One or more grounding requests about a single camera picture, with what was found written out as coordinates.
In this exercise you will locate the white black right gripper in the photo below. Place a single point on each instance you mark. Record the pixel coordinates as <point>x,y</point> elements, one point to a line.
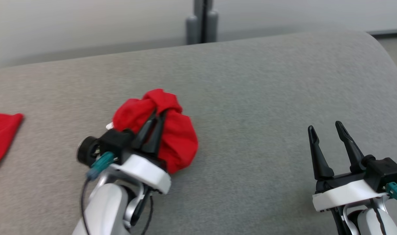
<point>345,195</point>

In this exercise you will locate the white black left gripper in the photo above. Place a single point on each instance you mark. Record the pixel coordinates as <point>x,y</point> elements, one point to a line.
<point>142,171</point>

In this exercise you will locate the red shorts with white stripes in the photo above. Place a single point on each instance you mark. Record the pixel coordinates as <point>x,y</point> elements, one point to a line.
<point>180,137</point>

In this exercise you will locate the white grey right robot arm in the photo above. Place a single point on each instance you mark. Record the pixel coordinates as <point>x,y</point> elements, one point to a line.
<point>371,222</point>

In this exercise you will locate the grey fabric sofa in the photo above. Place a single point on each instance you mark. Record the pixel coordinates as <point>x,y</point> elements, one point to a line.
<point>250,107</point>

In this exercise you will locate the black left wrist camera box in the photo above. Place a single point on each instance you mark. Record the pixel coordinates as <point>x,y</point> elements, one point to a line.
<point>116,142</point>

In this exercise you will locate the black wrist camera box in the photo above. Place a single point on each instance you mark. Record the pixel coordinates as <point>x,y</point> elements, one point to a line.
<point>384,173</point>
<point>116,142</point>

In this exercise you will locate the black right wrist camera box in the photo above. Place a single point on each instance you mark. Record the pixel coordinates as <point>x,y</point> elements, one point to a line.
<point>384,173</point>

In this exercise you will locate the grey partition frame post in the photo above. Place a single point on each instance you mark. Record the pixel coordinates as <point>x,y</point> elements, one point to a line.
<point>204,19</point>

